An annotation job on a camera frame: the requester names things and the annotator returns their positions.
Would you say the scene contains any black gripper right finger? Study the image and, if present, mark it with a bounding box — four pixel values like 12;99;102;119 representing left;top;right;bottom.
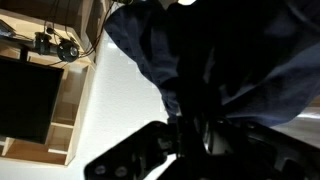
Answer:
199;116;320;180

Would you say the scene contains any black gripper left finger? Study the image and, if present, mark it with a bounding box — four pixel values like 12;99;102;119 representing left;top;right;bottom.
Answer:
83;116;183;180

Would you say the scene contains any dark navy-black cloth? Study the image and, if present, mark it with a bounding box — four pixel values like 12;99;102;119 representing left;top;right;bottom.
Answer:
103;0;320;128

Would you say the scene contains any wooden desk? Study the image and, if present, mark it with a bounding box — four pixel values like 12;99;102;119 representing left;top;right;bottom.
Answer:
0;0;116;168

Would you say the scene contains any black monitor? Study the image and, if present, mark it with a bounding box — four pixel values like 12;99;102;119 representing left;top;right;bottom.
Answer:
0;54;65;146

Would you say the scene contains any wooden bed frame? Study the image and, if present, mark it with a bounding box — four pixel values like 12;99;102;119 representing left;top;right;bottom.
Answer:
301;95;320;108

